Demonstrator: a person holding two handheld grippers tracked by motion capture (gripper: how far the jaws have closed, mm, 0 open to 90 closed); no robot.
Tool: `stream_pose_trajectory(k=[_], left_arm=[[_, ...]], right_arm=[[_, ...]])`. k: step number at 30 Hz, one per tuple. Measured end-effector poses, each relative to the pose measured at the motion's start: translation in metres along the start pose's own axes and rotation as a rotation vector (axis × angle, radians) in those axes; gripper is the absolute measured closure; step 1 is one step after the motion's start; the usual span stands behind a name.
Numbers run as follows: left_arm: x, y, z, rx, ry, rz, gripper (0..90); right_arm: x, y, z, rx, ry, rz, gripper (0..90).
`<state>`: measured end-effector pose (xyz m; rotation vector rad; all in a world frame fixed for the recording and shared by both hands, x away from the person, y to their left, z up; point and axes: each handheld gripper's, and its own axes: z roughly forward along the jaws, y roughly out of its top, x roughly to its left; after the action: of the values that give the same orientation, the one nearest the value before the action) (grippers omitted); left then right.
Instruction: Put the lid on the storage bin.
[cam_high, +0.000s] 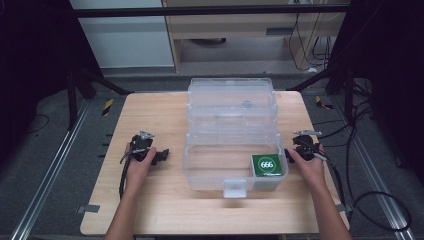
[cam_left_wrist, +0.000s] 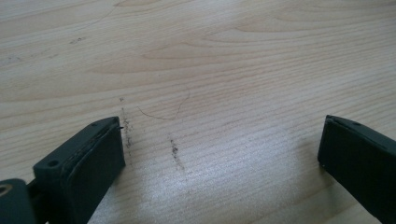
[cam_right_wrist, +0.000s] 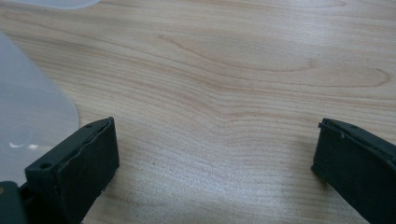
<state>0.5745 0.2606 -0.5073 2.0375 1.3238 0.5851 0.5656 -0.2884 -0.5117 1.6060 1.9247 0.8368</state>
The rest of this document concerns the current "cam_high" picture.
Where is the thin black floor cable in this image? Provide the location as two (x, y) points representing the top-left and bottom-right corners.
(25, 113), (51, 136)

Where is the person's left hand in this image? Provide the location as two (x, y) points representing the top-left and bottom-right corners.
(124, 142), (158, 197)

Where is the black metal stand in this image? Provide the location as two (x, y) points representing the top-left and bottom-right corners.
(285, 65), (356, 125)
(64, 65), (135, 132)

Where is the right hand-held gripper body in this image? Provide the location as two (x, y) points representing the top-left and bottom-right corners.
(292, 129), (323, 162)

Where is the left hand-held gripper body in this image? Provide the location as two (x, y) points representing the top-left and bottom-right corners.
(129, 130), (156, 163)

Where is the clear plastic tiered storage box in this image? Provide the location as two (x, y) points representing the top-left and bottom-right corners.
(181, 77), (290, 200)

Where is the green square box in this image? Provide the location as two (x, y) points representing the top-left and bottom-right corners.
(250, 153), (284, 178)

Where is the metal floor rail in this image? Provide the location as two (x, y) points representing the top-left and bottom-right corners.
(329, 95), (417, 240)
(9, 99), (92, 240)

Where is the person's right hand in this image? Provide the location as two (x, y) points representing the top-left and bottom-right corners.
(287, 144), (330, 195)

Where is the bundle of hanging black cables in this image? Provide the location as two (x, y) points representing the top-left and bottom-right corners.
(287, 12), (336, 73)

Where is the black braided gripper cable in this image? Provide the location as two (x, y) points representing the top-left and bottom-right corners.
(118, 150), (135, 202)

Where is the black curtain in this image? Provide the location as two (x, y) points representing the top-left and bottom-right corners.
(0, 0), (102, 168)
(332, 0), (424, 188)

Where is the grey tape strip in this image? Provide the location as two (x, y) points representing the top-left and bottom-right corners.
(76, 203), (101, 215)
(334, 202), (355, 215)

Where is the yellow black striped tape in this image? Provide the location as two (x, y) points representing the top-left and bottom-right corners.
(314, 95), (335, 111)

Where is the white cabinet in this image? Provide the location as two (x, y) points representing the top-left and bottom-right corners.
(69, 0), (175, 70)

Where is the light wooden desk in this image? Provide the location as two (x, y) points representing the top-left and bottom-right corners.
(161, 0), (352, 73)

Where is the black looped floor cable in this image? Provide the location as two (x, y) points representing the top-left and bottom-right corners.
(345, 98), (413, 233)

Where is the yellow-handled tool on floor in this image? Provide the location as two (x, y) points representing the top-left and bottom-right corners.
(101, 98), (115, 117)

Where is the black gripper cable silver plug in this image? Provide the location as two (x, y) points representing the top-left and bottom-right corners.
(312, 151), (348, 208)

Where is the black horizontal bar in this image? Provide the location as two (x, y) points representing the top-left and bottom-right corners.
(71, 3), (352, 19)

